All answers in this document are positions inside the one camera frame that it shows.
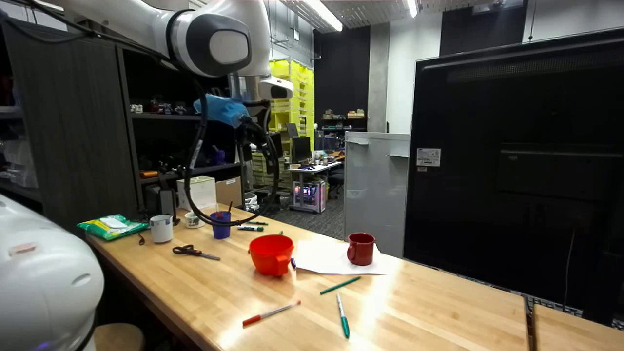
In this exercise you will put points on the small dark red mug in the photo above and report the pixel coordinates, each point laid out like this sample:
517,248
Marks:
359,250

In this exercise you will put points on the small white bowl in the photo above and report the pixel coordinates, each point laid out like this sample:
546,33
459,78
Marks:
192,221

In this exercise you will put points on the red and white pen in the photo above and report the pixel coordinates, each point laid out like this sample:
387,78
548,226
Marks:
270,314

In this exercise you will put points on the large orange-red cup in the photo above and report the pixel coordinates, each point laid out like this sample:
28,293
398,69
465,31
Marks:
272,254

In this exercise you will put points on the white mug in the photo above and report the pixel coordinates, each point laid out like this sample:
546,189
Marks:
162,228

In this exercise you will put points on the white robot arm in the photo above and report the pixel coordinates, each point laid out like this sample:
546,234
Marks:
49,279

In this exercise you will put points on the black marker on table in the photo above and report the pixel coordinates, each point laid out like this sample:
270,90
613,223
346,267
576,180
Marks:
250,228

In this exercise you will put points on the white paper sheet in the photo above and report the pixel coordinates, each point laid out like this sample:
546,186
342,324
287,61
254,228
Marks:
330,258

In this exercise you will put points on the black handled scissors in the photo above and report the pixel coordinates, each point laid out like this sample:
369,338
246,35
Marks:
192,250

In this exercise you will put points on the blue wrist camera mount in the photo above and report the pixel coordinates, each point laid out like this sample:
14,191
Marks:
221,109

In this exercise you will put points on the green pencil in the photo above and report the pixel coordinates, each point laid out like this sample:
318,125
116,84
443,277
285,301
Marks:
340,285

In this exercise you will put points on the green marker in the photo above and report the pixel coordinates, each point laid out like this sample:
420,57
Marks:
344,320

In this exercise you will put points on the dark shelving unit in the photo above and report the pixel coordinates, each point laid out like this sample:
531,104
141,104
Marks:
110,127

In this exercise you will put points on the large black panel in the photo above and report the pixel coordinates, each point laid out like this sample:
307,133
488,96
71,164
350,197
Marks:
517,170

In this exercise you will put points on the blue plastic cup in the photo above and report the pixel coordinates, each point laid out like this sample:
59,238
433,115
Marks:
221,225

